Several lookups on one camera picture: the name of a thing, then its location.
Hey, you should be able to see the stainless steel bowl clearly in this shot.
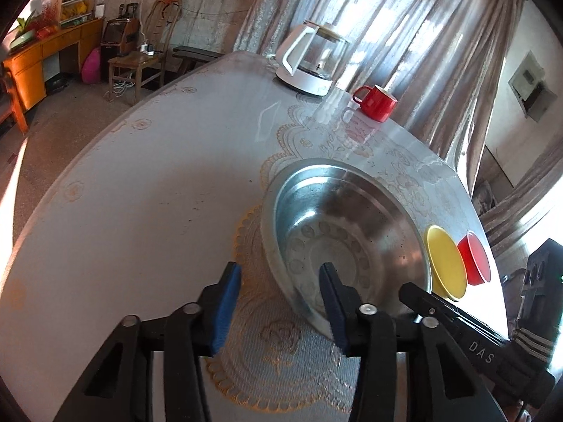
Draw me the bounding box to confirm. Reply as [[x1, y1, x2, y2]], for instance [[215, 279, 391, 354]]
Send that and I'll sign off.
[[260, 158, 432, 338]]

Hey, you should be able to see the wall electrical box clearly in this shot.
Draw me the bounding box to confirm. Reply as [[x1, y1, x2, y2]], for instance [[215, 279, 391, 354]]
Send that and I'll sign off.
[[508, 51, 558, 123]]

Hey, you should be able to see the wooden chair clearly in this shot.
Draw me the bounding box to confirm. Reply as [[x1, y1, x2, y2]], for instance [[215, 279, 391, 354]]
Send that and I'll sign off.
[[108, 0, 182, 104]]

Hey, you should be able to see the orange wooden sideboard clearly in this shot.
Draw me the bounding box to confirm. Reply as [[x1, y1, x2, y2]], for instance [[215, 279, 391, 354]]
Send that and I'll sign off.
[[3, 18, 103, 110]]

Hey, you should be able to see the grey window curtain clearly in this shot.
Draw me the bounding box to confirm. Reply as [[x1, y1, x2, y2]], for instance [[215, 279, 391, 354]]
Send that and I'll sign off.
[[234, 0, 525, 190]]

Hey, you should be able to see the red enamel mug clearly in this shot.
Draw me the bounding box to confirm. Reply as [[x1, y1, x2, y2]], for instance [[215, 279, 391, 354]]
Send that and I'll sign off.
[[352, 85, 398, 123]]

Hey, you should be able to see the pink bag on floor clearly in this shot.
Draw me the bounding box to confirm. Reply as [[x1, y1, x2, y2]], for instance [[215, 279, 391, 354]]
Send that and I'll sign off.
[[81, 47, 101, 85]]

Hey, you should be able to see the red plastic bowl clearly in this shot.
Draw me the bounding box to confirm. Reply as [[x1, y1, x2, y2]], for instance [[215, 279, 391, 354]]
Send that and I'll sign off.
[[457, 231, 492, 286]]

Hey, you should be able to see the side window curtain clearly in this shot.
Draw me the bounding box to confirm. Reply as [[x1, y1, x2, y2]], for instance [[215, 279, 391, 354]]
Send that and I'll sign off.
[[481, 135, 562, 269]]

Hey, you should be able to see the white glass electric kettle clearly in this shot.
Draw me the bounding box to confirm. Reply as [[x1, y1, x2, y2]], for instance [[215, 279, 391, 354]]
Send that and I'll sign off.
[[275, 20, 348, 97]]

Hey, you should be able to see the yellow plastic bowl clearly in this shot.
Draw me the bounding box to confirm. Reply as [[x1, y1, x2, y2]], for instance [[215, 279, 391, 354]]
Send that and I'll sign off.
[[425, 225, 468, 301]]

